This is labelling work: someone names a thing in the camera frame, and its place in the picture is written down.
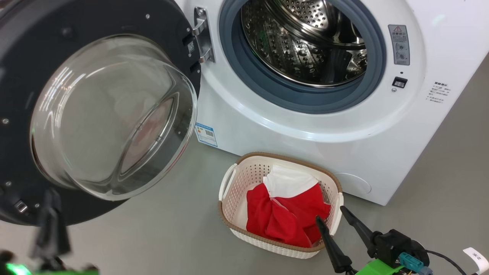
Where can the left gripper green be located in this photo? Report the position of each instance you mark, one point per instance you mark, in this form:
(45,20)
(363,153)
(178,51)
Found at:
(23,271)

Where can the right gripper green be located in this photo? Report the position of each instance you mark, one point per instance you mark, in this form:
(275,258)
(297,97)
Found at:
(378,269)

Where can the red and white garment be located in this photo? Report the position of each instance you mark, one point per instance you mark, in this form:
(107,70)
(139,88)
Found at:
(282,217)

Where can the dark round glass washer door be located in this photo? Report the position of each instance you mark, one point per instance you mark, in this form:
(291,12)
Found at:
(95,114)

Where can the white front-load washing machine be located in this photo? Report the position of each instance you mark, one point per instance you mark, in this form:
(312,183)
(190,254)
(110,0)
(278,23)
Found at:
(382,152)

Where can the cream perforated laundry basket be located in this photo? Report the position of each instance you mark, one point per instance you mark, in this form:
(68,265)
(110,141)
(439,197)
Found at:
(237,198)

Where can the perforated steel washer drum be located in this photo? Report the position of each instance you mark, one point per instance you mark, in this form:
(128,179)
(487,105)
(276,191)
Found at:
(298,42)

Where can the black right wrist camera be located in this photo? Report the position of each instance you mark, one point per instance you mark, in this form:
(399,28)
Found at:
(393,244)

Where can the teal right camera connector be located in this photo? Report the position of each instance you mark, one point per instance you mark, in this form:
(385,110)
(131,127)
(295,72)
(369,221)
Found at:
(410,263)

